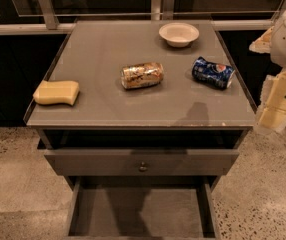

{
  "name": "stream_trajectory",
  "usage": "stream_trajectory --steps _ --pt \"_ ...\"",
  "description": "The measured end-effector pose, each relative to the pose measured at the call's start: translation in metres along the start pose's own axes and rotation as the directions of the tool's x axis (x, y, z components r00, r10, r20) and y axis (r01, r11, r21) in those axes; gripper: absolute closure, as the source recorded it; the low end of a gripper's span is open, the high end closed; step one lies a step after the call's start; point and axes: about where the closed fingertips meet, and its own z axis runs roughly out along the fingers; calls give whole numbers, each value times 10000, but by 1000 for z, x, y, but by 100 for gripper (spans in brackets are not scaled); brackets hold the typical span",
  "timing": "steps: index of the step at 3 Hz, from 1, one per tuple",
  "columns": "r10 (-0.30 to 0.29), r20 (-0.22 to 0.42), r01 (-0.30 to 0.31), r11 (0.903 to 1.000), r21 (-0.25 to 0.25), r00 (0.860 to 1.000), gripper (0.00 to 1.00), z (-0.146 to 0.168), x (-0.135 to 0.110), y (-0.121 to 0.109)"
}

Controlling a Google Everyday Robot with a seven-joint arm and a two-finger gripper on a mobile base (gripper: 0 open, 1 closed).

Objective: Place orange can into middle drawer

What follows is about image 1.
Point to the grey drawer cabinet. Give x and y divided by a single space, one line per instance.
141 131

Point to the middle drawer with knob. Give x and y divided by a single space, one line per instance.
141 162

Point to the orange crushed soda can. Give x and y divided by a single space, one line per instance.
142 75

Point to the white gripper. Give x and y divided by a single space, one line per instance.
272 118

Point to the metal window railing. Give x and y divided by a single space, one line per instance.
57 15

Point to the yellow sponge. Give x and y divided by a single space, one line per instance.
57 92

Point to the open bottom drawer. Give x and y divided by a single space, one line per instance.
142 208

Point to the white bowl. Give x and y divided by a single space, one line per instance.
179 35

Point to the blue Pepsi can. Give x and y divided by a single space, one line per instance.
215 74

